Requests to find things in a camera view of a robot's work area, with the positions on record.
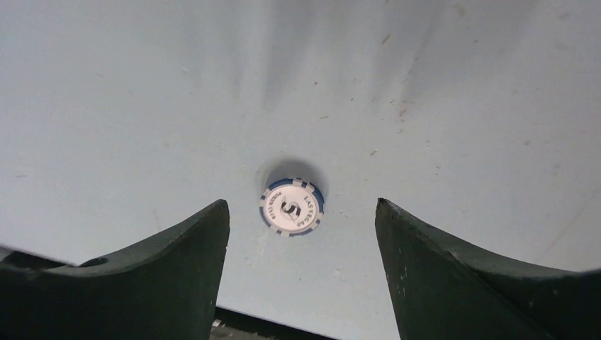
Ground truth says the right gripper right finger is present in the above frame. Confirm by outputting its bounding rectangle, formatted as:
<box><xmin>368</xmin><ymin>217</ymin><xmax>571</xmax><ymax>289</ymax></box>
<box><xmin>375</xmin><ymin>198</ymin><xmax>600</xmax><ymax>339</ymax></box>

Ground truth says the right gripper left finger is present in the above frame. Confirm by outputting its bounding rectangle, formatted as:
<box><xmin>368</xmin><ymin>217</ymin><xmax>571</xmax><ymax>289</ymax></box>
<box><xmin>1</xmin><ymin>199</ymin><xmax>230</xmax><ymax>339</ymax></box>

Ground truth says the white poker chip front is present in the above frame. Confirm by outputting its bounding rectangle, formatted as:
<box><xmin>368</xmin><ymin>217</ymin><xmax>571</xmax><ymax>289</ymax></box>
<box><xmin>259</xmin><ymin>178</ymin><xmax>325</xmax><ymax>237</ymax></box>

